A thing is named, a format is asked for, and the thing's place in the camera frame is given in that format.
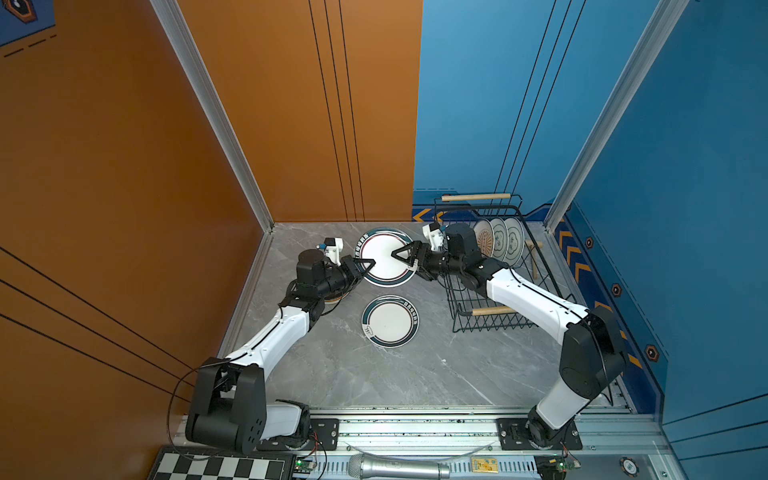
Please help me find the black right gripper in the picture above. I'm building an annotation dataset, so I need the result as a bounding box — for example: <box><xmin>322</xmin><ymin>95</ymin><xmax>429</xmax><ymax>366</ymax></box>
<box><xmin>392</xmin><ymin>242</ymin><xmax>465</xmax><ymax>282</ymax></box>

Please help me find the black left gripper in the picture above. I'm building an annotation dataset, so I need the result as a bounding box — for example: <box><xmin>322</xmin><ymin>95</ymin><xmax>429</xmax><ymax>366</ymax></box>
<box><xmin>315</xmin><ymin>257</ymin><xmax>374</xmax><ymax>302</ymax></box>

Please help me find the white plate row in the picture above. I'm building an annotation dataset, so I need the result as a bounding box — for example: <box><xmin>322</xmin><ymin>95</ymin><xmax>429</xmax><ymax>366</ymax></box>
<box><xmin>361</xmin><ymin>295</ymin><xmax>420</xmax><ymax>349</ymax></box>
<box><xmin>490</xmin><ymin>218</ymin><xmax>508</xmax><ymax>261</ymax></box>
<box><xmin>473</xmin><ymin>219</ymin><xmax>494</xmax><ymax>257</ymax></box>
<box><xmin>504</xmin><ymin>217</ymin><xmax>526</xmax><ymax>266</ymax></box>
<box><xmin>354</xmin><ymin>227</ymin><xmax>415</xmax><ymax>288</ymax></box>

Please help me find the black wire dish rack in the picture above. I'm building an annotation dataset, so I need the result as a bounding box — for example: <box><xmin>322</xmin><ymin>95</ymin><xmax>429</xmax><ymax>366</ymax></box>
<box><xmin>433</xmin><ymin>193</ymin><xmax>587</xmax><ymax>337</ymax></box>

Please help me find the black plate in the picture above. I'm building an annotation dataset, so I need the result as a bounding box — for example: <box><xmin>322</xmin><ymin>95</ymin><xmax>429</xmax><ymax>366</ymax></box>
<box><xmin>324</xmin><ymin>292</ymin><xmax>346</xmax><ymax>304</ymax></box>

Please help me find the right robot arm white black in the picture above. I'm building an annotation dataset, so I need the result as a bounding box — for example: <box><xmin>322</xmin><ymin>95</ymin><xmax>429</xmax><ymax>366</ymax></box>
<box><xmin>390</xmin><ymin>223</ymin><xmax>629</xmax><ymax>449</ymax></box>

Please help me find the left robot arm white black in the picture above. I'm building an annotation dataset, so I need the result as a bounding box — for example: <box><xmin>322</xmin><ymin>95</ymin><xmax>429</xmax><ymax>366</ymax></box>
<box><xmin>185</xmin><ymin>246</ymin><xmax>376</xmax><ymax>454</ymax></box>

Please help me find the silver microphone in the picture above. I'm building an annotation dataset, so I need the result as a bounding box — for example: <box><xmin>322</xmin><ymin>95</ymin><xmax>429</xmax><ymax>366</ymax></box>
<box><xmin>348</xmin><ymin>454</ymin><xmax>451</xmax><ymax>480</ymax></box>

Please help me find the green circuit board left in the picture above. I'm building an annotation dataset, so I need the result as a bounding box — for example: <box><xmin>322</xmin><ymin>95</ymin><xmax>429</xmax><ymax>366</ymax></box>
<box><xmin>293</xmin><ymin>458</ymin><xmax>317</xmax><ymax>475</ymax></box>

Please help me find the yellow label tag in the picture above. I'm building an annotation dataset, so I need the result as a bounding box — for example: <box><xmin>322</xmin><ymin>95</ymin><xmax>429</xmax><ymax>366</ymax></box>
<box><xmin>470</xmin><ymin>456</ymin><xmax>500</xmax><ymax>474</ymax></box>

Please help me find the circuit board right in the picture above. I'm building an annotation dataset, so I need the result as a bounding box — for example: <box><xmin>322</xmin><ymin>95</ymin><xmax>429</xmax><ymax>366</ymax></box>
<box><xmin>535</xmin><ymin>457</ymin><xmax>581</xmax><ymax>480</ymax></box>

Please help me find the checkerboard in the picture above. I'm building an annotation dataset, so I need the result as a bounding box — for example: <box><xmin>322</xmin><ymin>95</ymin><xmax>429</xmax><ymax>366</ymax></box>
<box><xmin>148</xmin><ymin>452</ymin><xmax>296</xmax><ymax>480</ymax></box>

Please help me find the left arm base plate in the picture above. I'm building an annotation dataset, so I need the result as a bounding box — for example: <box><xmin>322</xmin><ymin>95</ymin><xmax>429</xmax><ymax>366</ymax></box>
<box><xmin>257</xmin><ymin>417</ymin><xmax>340</xmax><ymax>452</ymax></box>

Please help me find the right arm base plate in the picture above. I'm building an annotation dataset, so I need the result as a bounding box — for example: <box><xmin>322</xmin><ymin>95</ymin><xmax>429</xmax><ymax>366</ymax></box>
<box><xmin>496</xmin><ymin>417</ymin><xmax>583</xmax><ymax>451</ymax></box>

